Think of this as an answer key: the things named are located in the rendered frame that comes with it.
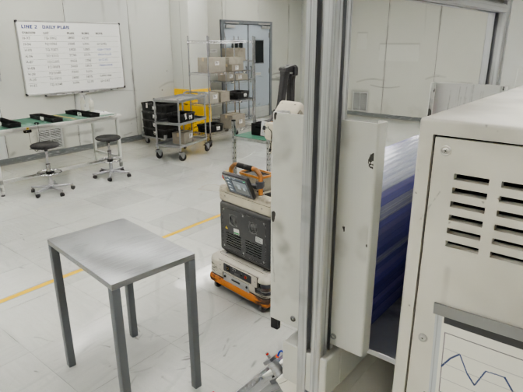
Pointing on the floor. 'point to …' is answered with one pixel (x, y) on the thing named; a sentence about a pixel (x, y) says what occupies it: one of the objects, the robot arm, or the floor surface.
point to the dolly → (157, 120)
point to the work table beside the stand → (152, 251)
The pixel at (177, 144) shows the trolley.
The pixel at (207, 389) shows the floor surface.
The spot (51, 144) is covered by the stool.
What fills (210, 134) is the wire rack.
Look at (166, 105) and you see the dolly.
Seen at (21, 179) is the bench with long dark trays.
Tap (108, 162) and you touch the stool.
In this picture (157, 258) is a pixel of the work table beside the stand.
